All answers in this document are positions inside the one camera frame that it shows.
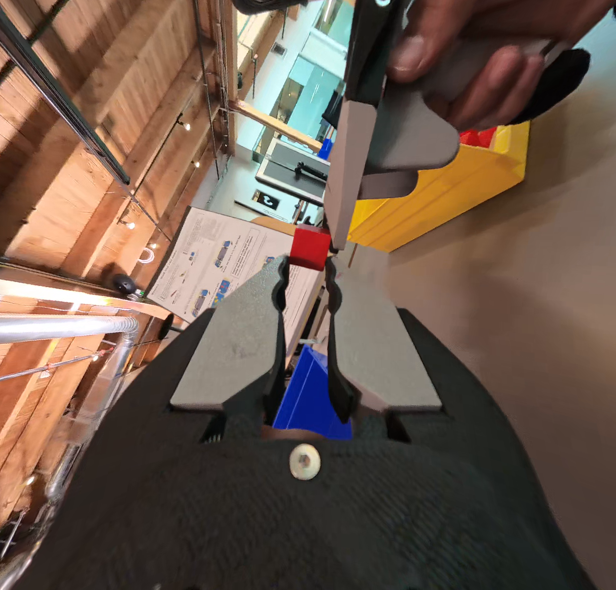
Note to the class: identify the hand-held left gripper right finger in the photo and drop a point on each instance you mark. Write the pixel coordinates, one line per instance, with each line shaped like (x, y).
(380, 354)

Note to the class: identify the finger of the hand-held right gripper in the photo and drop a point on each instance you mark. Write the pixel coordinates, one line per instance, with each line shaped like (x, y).
(385, 185)
(346, 176)

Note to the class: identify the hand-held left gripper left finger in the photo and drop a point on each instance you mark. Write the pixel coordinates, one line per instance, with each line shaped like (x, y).
(231, 349)

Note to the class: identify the yellow plastic bin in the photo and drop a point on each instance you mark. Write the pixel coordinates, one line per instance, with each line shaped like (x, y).
(457, 190)

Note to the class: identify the small red wooden cube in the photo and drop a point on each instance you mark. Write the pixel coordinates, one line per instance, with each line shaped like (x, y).
(310, 248)

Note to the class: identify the blue plastic bin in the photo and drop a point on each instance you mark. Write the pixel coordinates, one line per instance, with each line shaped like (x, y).
(308, 392)

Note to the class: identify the red two-stud plastic brick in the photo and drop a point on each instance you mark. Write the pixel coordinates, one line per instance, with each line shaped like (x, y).
(474, 137)

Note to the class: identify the person's right hand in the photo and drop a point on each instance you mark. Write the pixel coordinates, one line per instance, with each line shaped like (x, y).
(505, 7)

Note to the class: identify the black panel tripod stand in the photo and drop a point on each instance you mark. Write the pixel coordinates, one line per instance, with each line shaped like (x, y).
(313, 171)

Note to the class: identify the small blue storage bin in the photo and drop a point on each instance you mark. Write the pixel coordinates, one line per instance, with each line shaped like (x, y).
(326, 148)

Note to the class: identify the grey framed panel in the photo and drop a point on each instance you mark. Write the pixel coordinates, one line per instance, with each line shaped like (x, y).
(284, 166)

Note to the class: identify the black floor lamp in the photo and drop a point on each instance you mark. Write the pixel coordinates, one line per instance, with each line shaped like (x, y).
(167, 323)

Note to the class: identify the printed instruction sheet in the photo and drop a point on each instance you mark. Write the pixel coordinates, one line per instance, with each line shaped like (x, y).
(207, 253)

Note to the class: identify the metal ceiling pipe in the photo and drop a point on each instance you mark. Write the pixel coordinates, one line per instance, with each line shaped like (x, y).
(57, 327)

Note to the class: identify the black white wall picture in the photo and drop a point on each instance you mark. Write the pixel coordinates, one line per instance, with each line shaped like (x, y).
(265, 199)

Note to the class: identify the black dome camera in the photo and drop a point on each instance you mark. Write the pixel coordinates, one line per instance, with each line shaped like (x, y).
(122, 283)

